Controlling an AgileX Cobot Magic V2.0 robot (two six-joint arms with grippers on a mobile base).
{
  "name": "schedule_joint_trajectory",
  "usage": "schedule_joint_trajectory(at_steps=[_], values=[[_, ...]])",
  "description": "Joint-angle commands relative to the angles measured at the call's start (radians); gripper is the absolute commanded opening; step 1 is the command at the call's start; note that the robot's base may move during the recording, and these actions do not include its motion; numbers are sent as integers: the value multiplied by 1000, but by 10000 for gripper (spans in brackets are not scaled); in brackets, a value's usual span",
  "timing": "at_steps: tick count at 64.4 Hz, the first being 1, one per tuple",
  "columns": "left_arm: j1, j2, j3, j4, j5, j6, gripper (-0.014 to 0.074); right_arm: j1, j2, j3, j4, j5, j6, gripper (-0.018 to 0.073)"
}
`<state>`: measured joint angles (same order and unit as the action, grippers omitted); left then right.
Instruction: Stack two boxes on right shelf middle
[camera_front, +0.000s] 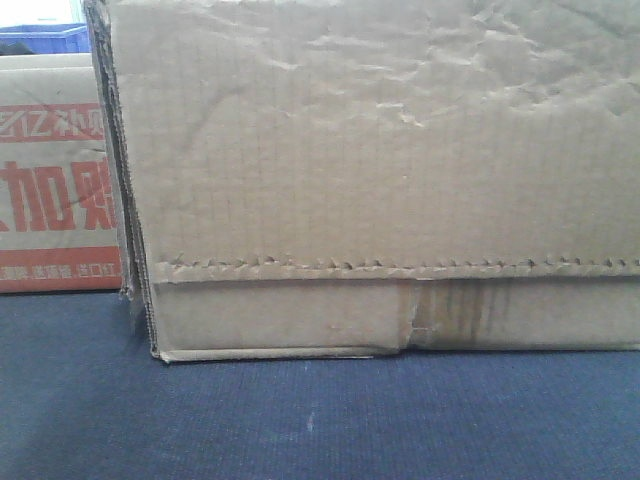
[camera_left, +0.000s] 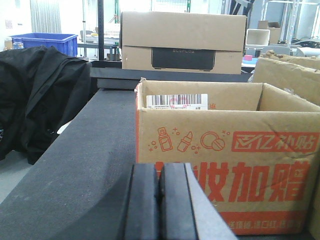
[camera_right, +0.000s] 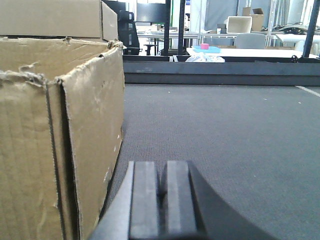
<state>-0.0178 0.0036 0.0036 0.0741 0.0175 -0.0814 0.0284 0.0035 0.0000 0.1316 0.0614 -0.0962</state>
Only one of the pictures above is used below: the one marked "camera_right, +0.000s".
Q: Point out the clear plastic bag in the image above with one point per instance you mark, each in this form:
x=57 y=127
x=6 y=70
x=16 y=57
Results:
x=204 y=58

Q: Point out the black computer monitor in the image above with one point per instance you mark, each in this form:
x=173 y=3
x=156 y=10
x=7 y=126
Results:
x=151 y=12

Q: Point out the distant cardboard box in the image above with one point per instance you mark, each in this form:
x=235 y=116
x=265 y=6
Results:
x=257 y=16

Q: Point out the pink cube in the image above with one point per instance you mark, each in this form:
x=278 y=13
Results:
x=204 y=46

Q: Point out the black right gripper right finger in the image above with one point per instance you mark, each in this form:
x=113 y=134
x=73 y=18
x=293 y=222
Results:
x=193 y=210

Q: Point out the upper brown cardboard box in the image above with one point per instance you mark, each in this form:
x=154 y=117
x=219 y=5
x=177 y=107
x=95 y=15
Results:
x=86 y=19

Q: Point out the white table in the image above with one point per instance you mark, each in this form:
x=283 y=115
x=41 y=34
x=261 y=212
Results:
x=238 y=52

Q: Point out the white plastic bin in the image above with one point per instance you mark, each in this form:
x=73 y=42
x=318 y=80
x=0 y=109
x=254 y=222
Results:
x=238 y=24

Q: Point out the black metal frame rail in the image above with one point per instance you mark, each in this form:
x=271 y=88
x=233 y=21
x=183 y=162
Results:
x=238 y=71

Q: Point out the light blue tray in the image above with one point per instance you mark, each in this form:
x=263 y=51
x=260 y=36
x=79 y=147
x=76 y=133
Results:
x=210 y=50

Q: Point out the worn brown cardboard box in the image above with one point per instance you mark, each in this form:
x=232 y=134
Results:
x=61 y=117

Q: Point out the black office chair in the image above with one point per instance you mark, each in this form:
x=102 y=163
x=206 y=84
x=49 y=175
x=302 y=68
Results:
x=127 y=32

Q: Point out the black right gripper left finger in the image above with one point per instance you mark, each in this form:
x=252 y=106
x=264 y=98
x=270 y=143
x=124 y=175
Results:
x=133 y=214

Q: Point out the grey chair back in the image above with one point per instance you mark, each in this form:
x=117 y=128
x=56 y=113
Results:
x=250 y=41

